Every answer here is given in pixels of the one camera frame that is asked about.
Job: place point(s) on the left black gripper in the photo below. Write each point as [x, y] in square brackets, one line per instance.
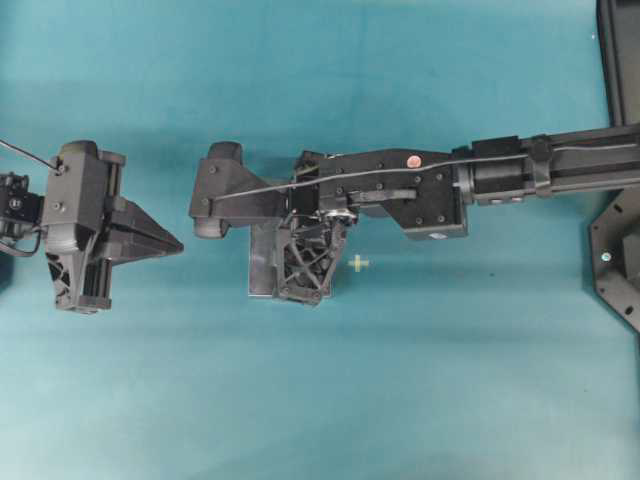
[81, 279]

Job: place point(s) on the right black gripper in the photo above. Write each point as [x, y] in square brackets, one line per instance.
[309, 243]

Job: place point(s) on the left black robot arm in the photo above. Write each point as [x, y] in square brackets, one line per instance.
[21, 216]

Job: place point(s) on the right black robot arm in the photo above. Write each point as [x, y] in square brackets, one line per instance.
[426, 193]

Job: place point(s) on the grey metal base block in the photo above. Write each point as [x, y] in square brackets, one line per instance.
[263, 275]

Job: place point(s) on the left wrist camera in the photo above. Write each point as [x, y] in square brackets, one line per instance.
[74, 200]

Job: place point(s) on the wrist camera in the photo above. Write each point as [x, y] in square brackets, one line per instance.
[74, 200]
[226, 194]

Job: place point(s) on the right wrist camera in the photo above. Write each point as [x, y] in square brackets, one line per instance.
[226, 194]

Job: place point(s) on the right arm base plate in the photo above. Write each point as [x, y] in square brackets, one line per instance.
[614, 234]

